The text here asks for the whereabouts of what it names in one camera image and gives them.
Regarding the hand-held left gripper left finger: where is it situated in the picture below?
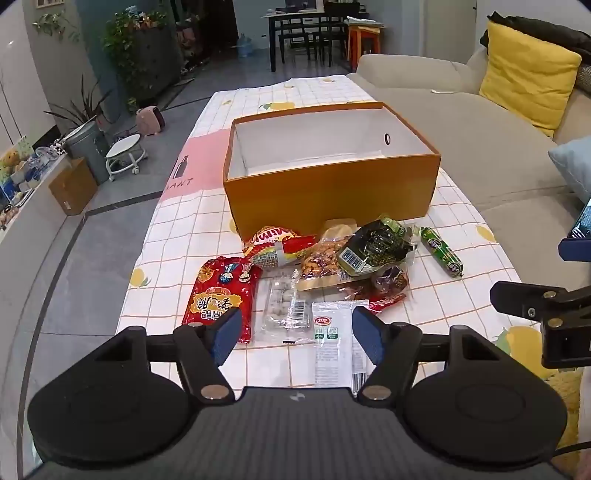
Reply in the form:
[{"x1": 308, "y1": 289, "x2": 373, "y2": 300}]
[{"x1": 95, "y1": 307, "x2": 243, "y2": 402}]

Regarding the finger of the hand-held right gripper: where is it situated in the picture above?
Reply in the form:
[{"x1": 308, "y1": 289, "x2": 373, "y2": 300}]
[
  {"x1": 490, "y1": 281, "x2": 591, "y2": 321},
  {"x1": 558, "y1": 237, "x2": 591, "y2": 265}
]

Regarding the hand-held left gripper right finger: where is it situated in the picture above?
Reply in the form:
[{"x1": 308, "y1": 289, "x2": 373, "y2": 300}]
[{"x1": 352, "y1": 305, "x2": 509, "y2": 402}]

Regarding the white and green snack packet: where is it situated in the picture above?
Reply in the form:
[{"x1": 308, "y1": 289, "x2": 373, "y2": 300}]
[{"x1": 311, "y1": 299, "x2": 370, "y2": 395}]

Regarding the red cartoon snack packet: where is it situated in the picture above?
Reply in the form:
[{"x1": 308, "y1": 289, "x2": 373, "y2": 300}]
[{"x1": 181, "y1": 256, "x2": 264, "y2": 344}]

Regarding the black and green snack packet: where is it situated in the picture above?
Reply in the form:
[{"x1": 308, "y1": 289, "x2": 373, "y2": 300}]
[{"x1": 337, "y1": 220, "x2": 419, "y2": 278}]

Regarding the red and yellow stick snack bag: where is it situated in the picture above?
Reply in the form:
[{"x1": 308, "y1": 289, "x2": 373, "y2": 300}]
[{"x1": 242, "y1": 224, "x2": 319, "y2": 271}]

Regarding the orange cardboard box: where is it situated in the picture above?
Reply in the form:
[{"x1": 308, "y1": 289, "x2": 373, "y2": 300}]
[{"x1": 222, "y1": 102, "x2": 441, "y2": 241}]

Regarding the black device with screen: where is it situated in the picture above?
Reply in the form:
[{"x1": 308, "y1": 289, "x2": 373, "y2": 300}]
[{"x1": 570, "y1": 196, "x2": 591, "y2": 240}]

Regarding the red packet with dark contents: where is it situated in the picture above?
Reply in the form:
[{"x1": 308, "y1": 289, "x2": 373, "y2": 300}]
[{"x1": 339, "y1": 265, "x2": 411, "y2": 315}]

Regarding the clear packet of white balls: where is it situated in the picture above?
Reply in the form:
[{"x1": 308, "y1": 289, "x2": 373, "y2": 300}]
[{"x1": 255, "y1": 270, "x2": 311, "y2": 343}]

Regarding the clear bag of mixed nuts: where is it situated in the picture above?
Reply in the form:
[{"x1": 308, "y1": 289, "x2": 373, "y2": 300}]
[{"x1": 295, "y1": 222, "x2": 365, "y2": 291}]

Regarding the light blue cushion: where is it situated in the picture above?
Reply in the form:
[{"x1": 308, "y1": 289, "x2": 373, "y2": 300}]
[{"x1": 548, "y1": 135, "x2": 591, "y2": 204}]

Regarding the green sausage stick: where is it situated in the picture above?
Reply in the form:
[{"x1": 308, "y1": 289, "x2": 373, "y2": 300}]
[{"x1": 419, "y1": 226, "x2": 464, "y2": 278}]

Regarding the checked lemon print tablecloth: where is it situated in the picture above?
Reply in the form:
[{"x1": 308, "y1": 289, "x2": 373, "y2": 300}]
[{"x1": 113, "y1": 76, "x2": 585, "y2": 444}]

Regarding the beige sofa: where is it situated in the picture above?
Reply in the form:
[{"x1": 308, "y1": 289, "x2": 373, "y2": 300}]
[{"x1": 346, "y1": 28, "x2": 591, "y2": 287}]

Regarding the yellow cushion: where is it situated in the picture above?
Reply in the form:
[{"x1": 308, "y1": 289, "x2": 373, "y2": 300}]
[{"x1": 479, "y1": 21, "x2": 583, "y2": 138}]

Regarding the white rolling stool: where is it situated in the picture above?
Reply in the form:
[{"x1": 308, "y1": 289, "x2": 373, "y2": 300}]
[{"x1": 105, "y1": 135, "x2": 147, "y2": 182}]

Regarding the brown cardboard box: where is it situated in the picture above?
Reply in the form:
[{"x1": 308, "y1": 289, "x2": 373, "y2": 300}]
[{"x1": 48, "y1": 157, "x2": 99, "y2": 216}]

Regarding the dark blanket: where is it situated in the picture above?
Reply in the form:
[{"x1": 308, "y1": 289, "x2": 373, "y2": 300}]
[{"x1": 480, "y1": 11, "x2": 591, "y2": 65}]

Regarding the pink space heater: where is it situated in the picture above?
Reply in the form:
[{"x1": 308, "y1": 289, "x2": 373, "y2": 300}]
[{"x1": 135, "y1": 105, "x2": 166, "y2": 137}]

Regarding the grey trash bin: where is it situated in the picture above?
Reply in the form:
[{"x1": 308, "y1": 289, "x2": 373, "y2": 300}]
[{"x1": 62, "y1": 121, "x2": 112, "y2": 185}]

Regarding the long-leaved potted plant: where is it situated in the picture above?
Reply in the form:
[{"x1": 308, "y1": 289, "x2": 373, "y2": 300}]
[{"x1": 44, "y1": 76, "x2": 116, "y2": 134}]

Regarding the dark cabinet with plants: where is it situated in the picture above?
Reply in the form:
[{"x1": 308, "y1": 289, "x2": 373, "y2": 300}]
[{"x1": 104, "y1": 7, "x2": 185, "y2": 102}]

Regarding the black dining chair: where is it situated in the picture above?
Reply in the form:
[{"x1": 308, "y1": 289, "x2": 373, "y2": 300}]
[
  {"x1": 318, "y1": 18, "x2": 349, "y2": 68},
  {"x1": 277, "y1": 21, "x2": 319, "y2": 63}
]

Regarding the orange stool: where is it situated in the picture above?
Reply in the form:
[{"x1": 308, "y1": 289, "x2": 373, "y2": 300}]
[{"x1": 346, "y1": 23, "x2": 382, "y2": 65}]

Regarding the black dining table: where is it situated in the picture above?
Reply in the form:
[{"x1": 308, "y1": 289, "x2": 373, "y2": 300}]
[{"x1": 261, "y1": 9, "x2": 352, "y2": 72}]

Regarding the hanging green plant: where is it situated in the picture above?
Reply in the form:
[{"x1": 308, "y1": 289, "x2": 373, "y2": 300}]
[{"x1": 32, "y1": 11, "x2": 81, "y2": 44}]

